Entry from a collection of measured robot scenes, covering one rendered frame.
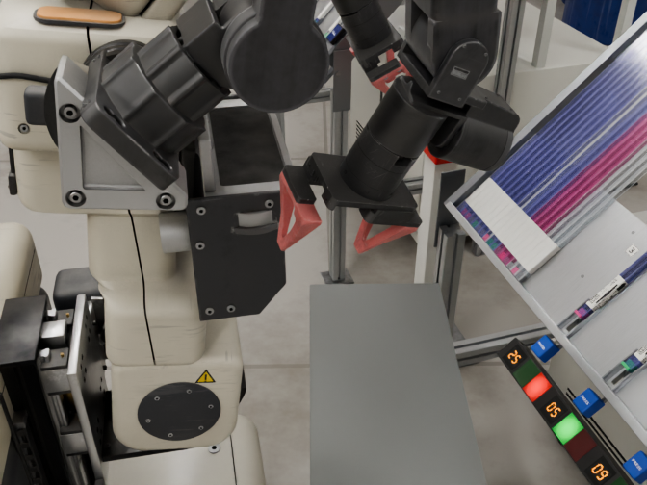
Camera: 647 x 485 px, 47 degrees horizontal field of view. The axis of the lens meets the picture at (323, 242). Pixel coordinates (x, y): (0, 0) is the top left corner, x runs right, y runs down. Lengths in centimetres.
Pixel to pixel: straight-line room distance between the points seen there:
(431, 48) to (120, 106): 25
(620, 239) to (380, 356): 41
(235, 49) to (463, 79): 19
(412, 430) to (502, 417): 89
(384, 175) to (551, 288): 55
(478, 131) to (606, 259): 52
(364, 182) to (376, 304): 65
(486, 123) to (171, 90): 28
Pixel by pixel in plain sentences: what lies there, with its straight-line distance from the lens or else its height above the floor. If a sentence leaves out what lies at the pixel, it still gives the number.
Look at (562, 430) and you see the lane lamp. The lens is 108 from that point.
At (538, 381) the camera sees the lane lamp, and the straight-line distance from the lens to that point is 113.
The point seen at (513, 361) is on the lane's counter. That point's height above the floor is 66.
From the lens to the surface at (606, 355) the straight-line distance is 109.
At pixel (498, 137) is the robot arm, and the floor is 113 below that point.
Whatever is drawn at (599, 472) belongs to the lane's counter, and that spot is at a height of 66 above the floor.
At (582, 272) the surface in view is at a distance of 116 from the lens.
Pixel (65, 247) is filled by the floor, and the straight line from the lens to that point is 264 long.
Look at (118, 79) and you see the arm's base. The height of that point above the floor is 122.
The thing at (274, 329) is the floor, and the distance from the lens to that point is 217.
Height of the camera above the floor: 143
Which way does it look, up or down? 35 degrees down
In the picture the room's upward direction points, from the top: straight up
